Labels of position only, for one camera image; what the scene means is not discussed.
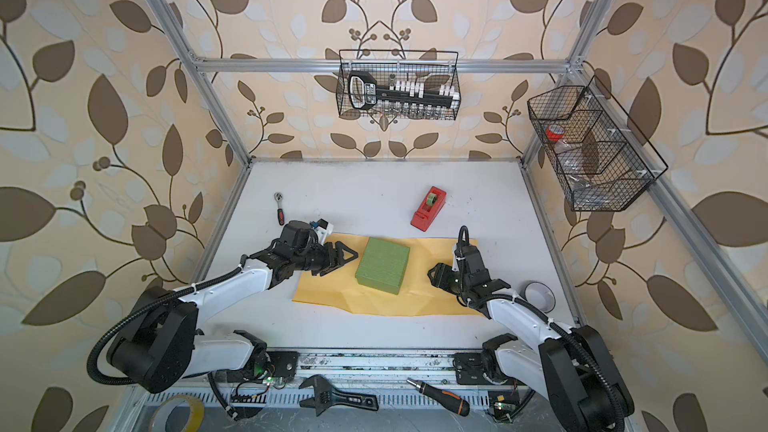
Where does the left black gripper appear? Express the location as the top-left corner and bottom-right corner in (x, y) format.
(292, 239), (359, 273)

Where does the yellow orange wrapping paper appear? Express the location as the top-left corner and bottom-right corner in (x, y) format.
(293, 238), (477, 317)

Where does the green gift box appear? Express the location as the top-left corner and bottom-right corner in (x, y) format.
(355, 238), (410, 295)

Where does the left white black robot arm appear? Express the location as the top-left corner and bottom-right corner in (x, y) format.
(86, 219), (359, 393)

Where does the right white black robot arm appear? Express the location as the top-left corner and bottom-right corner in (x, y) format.
(427, 242), (635, 431)

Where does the red tape dispenser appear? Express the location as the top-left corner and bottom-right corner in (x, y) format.
(411, 187), (447, 232)

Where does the grey tape roll on table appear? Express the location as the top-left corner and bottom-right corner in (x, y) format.
(522, 281), (557, 314)

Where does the black orange screwdriver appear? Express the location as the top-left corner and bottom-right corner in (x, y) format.
(406, 378), (471, 417)

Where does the black adjustable wrench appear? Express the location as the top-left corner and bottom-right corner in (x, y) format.
(299, 374), (379, 416)

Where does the black socket set holder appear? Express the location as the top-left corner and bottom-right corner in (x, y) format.
(346, 72), (461, 111)

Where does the clear packing tape roll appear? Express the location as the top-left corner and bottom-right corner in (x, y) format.
(146, 394), (206, 432)

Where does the small red-handled ratchet wrench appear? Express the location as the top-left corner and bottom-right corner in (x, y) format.
(274, 192), (285, 226)

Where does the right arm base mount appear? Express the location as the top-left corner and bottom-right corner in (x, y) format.
(452, 333), (544, 390)

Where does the aluminium front rail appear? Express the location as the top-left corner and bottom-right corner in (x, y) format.
(128, 346), (628, 391)

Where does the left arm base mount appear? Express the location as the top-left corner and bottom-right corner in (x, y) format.
(226, 330), (299, 387)

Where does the black wire basket right wall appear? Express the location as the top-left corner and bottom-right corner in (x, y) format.
(527, 76), (668, 212)

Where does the black wire basket wall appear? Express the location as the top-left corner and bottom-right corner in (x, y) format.
(335, 48), (462, 121)
(527, 76), (668, 212)

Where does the black wire basket back wall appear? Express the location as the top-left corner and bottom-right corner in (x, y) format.
(335, 48), (462, 121)

